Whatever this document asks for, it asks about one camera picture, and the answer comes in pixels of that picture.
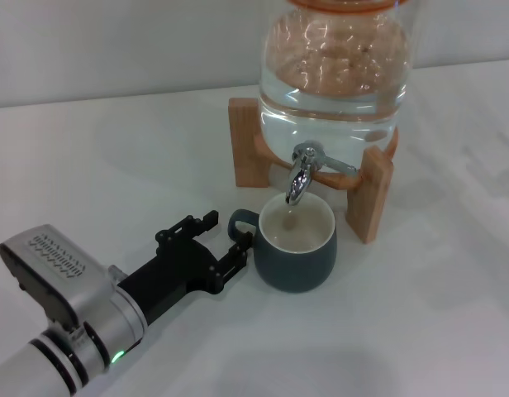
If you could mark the chrome faucet with lever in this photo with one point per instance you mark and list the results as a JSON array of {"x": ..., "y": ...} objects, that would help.
[{"x": 300, "y": 178}]

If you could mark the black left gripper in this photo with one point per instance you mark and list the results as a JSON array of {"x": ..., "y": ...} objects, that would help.
[{"x": 167, "y": 273}]

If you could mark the dark cup with cream inside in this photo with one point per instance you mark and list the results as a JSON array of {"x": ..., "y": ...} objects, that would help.
[{"x": 296, "y": 269}]

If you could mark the glass water dispenser jar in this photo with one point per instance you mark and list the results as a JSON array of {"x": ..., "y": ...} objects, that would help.
[{"x": 333, "y": 95}]

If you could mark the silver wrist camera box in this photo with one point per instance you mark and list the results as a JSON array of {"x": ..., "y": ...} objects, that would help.
[{"x": 52, "y": 264}]

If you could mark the wooden dispenser stand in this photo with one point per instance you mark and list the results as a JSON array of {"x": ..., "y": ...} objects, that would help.
[{"x": 372, "y": 198}]

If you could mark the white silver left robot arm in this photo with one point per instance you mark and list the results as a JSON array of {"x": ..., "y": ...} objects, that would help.
[{"x": 15, "y": 372}]

